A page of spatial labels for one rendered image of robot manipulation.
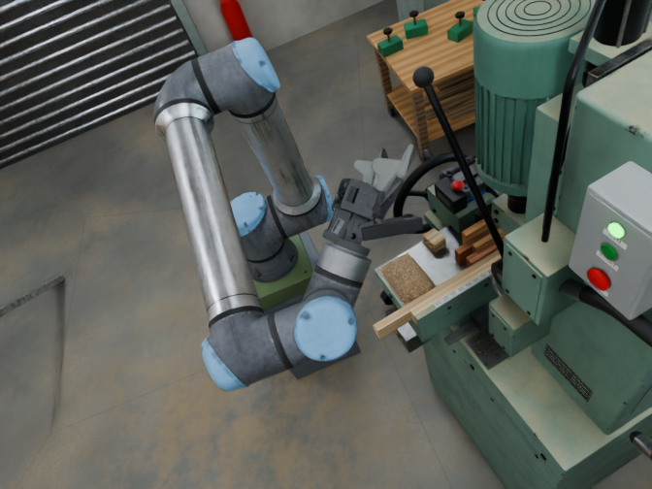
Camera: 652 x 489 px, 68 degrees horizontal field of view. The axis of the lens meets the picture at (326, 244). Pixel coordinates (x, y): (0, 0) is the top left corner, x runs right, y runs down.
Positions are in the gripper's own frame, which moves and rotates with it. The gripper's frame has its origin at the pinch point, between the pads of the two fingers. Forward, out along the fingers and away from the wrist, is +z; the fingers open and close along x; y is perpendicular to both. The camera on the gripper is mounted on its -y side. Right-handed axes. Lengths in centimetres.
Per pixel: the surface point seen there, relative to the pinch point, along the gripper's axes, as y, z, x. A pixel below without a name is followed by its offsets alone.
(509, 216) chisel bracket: -30.7, -2.6, 9.4
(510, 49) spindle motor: -3.7, 14.4, -19.4
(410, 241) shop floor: -65, -14, 139
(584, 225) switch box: -13.6, -6.1, -33.9
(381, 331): -16.9, -35.9, 17.8
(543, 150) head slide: -16.2, 4.9, -16.2
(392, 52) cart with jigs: -27, 69, 157
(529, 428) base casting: -49, -43, 3
